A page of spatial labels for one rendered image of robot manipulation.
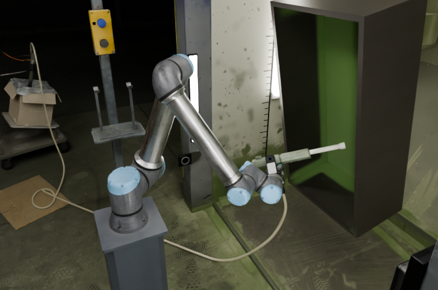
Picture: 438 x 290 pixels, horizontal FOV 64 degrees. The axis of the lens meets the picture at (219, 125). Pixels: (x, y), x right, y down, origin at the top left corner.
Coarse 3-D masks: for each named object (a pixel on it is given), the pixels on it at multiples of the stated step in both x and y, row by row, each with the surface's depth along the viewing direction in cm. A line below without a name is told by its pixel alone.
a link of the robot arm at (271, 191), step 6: (270, 180) 155; (276, 180) 158; (264, 186) 153; (270, 186) 151; (276, 186) 152; (282, 186) 161; (258, 192) 155; (264, 192) 152; (270, 192) 151; (276, 192) 151; (264, 198) 153; (270, 198) 152; (276, 198) 152
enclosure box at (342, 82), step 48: (288, 0) 170; (336, 0) 154; (384, 0) 141; (288, 48) 193; (336, 48) 197; (384, 48) 140; (288, 96) 207; (336, 96) 213; (384, 96) 152; (288, 144) 222; (336, 144) 231; (384, 144) 166; (336, 192) 220; (384, 192) 183
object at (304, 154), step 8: (344, 144) 173; (288, 152) 183; (296, 152) 179; (304, 152) 178; (312, 152) 178; (256, 160) 186; (264, 160) 184; (280, 160) 183; (288, 160) 181; (296, 160) 180
